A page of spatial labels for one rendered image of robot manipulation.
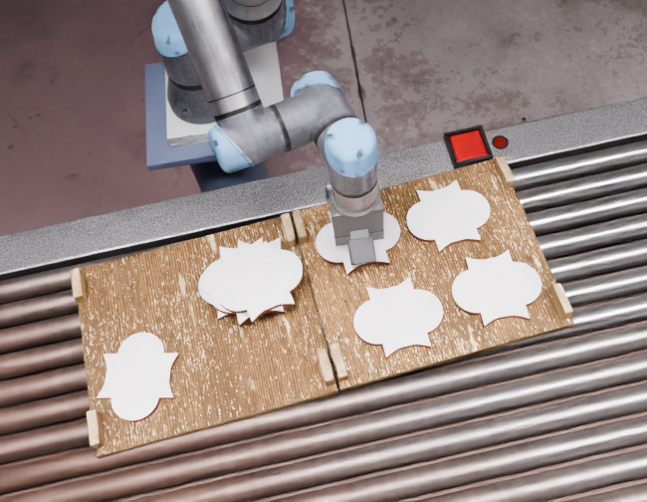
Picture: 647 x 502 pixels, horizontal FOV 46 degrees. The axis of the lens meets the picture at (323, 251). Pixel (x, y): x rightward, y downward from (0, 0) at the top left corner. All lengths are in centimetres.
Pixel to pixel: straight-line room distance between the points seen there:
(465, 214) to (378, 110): 135
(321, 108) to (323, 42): 176
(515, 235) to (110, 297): 73
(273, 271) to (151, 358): 25
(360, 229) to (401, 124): 142
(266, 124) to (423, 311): 42
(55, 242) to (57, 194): 123
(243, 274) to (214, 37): 41
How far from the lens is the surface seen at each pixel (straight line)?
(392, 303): 132
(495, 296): 134
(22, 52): 321
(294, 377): 129
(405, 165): 149
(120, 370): 135
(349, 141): 110
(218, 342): 134
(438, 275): 135
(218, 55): 114
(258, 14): 146
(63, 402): 140
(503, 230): 141
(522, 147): 153
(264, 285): 130
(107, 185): 271
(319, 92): 118
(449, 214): 140
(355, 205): 119
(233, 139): 114
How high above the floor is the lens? 216
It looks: 63 degrees down
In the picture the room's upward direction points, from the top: 10 degrees counter-clockwise
